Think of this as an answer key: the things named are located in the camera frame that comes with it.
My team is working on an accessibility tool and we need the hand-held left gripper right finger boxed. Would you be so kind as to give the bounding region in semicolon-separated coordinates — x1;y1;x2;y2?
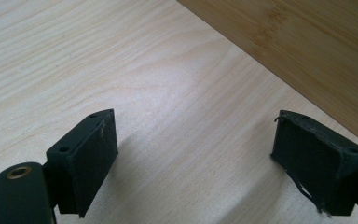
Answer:
270;109;358;217

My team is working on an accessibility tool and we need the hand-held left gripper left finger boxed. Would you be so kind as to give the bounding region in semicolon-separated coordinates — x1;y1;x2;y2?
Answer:
46;108;119;218

